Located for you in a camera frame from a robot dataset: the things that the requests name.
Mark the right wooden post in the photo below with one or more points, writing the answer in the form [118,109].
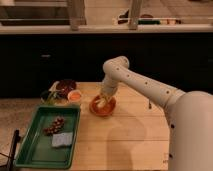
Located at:
[134,14]

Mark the wooden post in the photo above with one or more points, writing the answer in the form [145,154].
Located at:
[76,13]
[134,14]

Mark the yellow banana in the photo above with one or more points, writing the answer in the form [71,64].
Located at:
[103,101]

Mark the black stand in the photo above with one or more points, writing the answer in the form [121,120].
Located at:
[8,166]

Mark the grey sponge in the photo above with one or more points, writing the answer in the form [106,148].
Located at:
[62,139]

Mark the red bowl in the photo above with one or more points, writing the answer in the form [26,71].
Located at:
[102,108]

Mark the red grapes bunch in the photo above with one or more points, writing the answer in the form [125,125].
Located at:
[55,127]

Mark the green plastic tray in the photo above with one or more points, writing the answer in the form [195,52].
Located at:
[36,150]

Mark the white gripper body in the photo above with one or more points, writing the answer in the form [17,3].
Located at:
[109,88]

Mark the small orange bowl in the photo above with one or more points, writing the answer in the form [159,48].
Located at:
[74,96]

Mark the left wooden post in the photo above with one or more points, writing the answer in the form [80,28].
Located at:
[76,13]

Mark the dark counter cabinet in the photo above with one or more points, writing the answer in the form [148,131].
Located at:
[29,64]

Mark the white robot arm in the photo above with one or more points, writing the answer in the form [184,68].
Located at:
[189,115]

